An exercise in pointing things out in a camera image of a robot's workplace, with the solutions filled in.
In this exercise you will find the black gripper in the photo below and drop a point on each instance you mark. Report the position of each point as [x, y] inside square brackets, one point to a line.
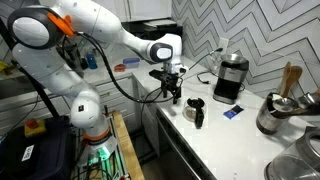
[171, 80]

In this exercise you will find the black coffee maker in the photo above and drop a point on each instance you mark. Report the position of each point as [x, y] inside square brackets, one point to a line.
[230, 83]

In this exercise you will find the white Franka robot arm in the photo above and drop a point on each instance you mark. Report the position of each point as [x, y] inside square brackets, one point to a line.
[50, 66]

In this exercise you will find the blue lid plastic container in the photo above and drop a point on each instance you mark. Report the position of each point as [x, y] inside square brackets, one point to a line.
[131, 62]

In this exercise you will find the orange lid container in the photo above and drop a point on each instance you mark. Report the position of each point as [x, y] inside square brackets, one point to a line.
[120, 67]

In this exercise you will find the wooden cart top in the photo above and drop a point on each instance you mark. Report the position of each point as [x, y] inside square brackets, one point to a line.
[128, 146]

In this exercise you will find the white corner kitchen cabinet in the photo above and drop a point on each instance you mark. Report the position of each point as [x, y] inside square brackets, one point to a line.
[116, 96]

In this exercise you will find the dishwasher front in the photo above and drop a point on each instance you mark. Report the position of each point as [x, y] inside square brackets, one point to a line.
[180, 150]

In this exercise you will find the black countertop appliance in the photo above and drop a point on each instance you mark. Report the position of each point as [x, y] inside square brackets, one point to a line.
[156, 30]

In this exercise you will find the blue snack packet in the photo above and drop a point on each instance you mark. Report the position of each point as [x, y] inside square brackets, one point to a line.
[233, 112]

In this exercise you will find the blue bottle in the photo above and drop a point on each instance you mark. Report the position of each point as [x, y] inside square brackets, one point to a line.
[91, 61]

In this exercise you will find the steel utensil holder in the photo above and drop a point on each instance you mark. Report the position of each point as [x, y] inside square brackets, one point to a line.
[270, 120]

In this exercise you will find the silver ladle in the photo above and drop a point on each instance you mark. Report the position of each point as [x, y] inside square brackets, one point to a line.
[283, 104]

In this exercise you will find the wide wooden spoon in holder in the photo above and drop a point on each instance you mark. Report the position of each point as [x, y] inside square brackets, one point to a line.
[293, 74]

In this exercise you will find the black stand pole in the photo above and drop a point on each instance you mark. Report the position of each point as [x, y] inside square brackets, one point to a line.
[36, 87]

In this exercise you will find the steel measuring cup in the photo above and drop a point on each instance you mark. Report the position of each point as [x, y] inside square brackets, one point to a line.
[308, 99]

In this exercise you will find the glass kettle with steel rim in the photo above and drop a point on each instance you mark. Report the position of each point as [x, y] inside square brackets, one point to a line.
[293, 160]

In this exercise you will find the yellow emergency stop box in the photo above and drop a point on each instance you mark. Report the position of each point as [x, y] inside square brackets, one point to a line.
[34, 127]

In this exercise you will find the black equipment case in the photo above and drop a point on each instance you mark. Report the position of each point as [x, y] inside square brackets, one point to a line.
[40, 156]

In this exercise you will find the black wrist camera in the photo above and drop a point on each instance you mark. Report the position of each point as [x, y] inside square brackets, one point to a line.
[156, 74]

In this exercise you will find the white wall power outlet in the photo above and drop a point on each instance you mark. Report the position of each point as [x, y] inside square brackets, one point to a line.
[223, 45]

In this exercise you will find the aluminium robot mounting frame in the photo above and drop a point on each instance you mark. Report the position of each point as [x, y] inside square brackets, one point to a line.
[100, 160]

